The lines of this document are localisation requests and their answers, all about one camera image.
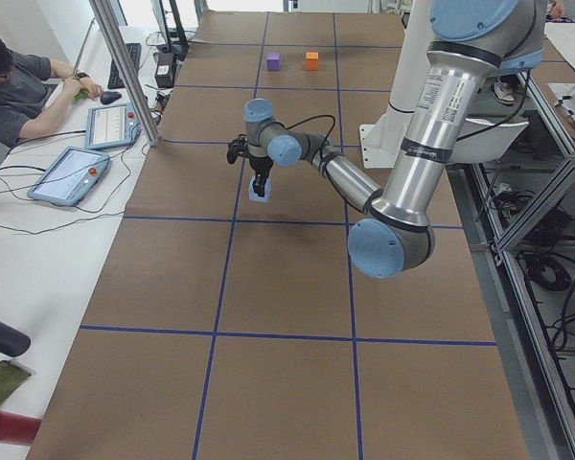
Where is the light blue foam block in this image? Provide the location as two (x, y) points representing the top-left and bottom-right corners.
(248, 177), (272, 203)

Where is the white chair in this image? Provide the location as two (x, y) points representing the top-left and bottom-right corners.
(449, 120), (529, 164)

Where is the seated person in grey shirt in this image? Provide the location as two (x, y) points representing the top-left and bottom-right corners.
(0, 38), (104, 148)

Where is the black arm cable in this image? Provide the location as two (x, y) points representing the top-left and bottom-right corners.
(284, 113), (346, 159)

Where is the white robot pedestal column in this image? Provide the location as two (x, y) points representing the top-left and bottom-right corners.
(359, 0), (433, 169)

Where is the black water bottle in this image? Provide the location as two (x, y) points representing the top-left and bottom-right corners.
(0, 321), (31, 357)

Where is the aluminium frame post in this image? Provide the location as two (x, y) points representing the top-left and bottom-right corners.
(89, 0), (159, 147)

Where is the orange foam block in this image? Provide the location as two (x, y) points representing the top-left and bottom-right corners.
(305, 51), (320, 72)

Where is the black power adapter box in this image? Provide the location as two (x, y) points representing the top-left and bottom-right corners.
(154, 53), (175, 88)

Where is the purple foam block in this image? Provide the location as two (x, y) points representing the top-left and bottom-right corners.
(266, 52), (281, 72)

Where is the blue teach pendant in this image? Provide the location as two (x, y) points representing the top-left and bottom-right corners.
(27, 147), (110, 206)
(85, 103), (141, 150)

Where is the red bottle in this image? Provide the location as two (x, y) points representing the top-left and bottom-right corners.
(0, 410), (42, 447)

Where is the black keyboard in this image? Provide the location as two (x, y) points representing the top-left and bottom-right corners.
(106, 42), (143, 90)

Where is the near blue teach pendant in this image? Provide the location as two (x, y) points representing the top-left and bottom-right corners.
(27, 147), (110, 206)

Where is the black computer mouse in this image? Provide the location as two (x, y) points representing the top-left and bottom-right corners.
(100, 91), (122, 105)

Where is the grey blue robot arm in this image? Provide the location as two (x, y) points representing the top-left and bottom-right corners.
(228, 1), (546, 279)

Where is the far blue teach pendant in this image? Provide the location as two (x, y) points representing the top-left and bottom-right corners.
(85, 103), (141, 150)

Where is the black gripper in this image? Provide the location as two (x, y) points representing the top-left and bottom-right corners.
(249, 156), (273, 196)

